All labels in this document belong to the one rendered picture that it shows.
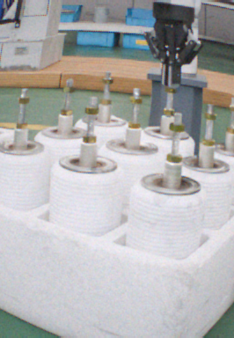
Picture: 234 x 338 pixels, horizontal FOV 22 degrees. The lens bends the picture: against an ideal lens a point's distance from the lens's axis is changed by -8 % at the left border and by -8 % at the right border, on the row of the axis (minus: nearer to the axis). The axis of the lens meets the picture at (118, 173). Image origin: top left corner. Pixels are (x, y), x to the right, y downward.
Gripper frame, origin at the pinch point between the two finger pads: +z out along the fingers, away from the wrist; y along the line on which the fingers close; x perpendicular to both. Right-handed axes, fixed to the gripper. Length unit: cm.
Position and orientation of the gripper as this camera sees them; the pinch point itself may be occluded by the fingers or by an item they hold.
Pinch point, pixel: (171, 75)
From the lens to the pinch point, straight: 100.4
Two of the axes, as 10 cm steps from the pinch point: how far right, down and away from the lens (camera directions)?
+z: -0.8, 9.5, 2.9
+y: -6.3, -2.7, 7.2
